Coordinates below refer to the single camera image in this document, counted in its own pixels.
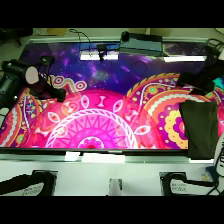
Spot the dark green garment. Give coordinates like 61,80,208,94
178,99,220,161

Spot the black clamp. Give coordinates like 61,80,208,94
95,43,110,63

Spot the dark grey box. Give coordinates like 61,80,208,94
119,31,165,57

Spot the teal garment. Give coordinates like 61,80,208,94
213,77,224,98

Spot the black cable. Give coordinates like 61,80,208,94
68,28,92,45
206,37,224,53

